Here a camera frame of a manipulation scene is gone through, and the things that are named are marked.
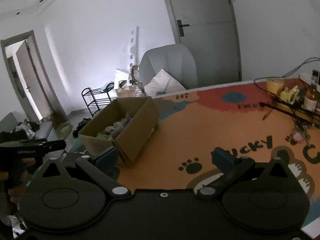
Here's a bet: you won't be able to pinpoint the grey sofa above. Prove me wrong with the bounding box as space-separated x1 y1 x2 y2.
0 112 54 145

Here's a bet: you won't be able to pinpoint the black door handle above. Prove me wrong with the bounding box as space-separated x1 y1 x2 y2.
176 19 190 37

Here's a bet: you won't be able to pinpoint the person's left hand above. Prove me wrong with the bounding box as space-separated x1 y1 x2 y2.
7 158 34 205

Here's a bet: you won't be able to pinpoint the black shoes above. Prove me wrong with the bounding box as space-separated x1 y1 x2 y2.
73 117 92 138

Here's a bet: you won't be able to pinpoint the open grey door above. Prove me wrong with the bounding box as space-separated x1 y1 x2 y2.
15 35 54 122

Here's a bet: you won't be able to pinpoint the brown glass bottle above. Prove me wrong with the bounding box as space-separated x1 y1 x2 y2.
304 70 320 112

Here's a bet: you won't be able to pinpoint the black shoe rack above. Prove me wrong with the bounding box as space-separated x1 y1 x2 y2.
82 87 118 118

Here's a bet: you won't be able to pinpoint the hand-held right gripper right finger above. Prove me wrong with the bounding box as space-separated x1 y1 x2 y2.
199 148 290 200

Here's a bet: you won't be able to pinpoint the pile of clothes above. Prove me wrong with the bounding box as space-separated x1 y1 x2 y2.
15 120 40 139

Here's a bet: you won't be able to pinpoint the white perforated board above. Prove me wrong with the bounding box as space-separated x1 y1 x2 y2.
127 27 139 80

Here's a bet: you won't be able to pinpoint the black cable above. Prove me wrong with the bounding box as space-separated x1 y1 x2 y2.
254 57 320 100

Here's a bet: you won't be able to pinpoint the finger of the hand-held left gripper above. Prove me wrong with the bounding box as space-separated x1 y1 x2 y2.
42 140 67 153
0 138 48 145

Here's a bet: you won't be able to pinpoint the black folded tripod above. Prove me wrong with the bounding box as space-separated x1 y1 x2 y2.
259 97 320 128

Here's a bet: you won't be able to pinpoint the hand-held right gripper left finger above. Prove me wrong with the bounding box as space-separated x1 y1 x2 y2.
40 147 132 200

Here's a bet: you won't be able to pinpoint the white power strip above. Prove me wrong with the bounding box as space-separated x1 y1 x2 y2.
299 72 313 83

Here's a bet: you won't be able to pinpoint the grey armchair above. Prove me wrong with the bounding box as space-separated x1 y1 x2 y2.
139 44 198 90

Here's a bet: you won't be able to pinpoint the brown cardboard box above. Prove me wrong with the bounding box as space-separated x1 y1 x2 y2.
78 96 160 167

